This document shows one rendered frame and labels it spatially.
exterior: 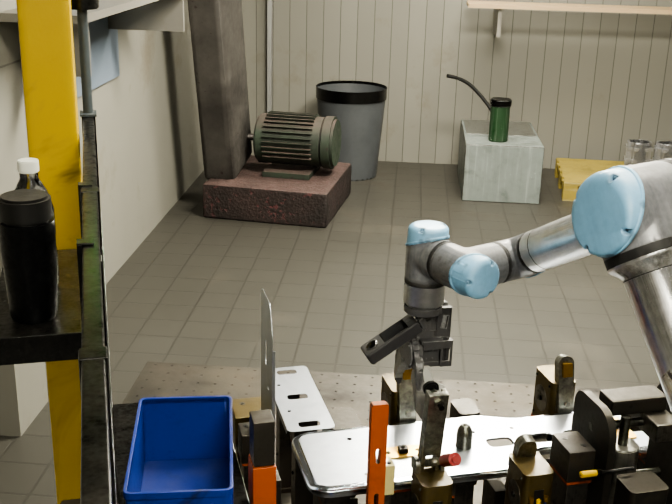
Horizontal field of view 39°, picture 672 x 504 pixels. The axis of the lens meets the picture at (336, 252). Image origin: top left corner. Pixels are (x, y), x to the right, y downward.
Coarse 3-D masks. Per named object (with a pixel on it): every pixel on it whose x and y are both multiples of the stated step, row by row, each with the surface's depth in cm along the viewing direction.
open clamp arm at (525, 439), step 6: (516, 438) 173; (522, 438) 172; (528, 438) 172; (516, 444) 173; (522, 444) 172; (528, 444) 172; (534, 444) 172; (516, 450) 173; (522, 450) 172; (528, 450) 173; (534, 450) 173; (516, 456) 173; (522, 456) 173; (528, 456) 173; (504, 486) 179
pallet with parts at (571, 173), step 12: (636, 144) 760; (648, 144) 760; (660, 144) 759; (624, 156) 774; (636, 156) 762; (648, 156) 765; (660, 156) 763; (564, 168) 758; (576, 168) 759; (588, 168) 760; (600, 168) 761; (564, 180) 725; (576, 180) 724; (564, 192) 721; (576, 192) 720
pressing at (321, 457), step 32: (480, 416) 202; (544, 416) 202; (320, 448) 188; (352, 448) 188; (448, 448) 189; (480, 448) 189; (512, 448) 190; (544, 448) 190; (640, 448) 190; (320, 480) 177; (352, 480) 177
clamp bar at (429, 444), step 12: (432, 384) 168; (432, 396) 164; (444, 396) 164; (432, 408) 165; (444, 408) 164; (432, 420) 166; (444, 420) 167; (420, 432) 170; (432, 432) 168; (420, 444) 170; (432, 444) 169; (420, 456) 170; (432, 456) 173
